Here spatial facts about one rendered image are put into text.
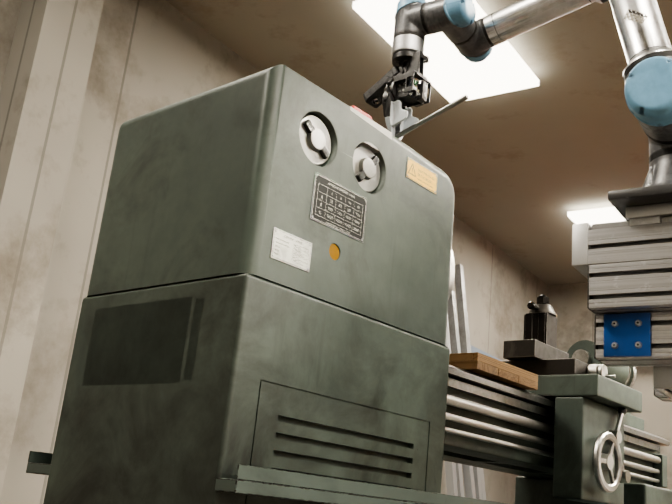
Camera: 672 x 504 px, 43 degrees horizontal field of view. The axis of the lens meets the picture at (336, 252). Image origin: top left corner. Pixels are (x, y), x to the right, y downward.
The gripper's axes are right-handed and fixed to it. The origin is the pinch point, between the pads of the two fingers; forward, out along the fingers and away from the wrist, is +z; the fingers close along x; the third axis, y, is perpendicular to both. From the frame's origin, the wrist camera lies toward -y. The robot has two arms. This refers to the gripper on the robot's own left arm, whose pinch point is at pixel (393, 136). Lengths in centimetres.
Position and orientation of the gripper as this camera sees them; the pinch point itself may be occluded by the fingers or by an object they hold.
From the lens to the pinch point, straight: 198.6
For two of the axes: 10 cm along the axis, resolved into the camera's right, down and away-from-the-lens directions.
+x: 6.5, 2.8, 7.1
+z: -1.0, 9.5, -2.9
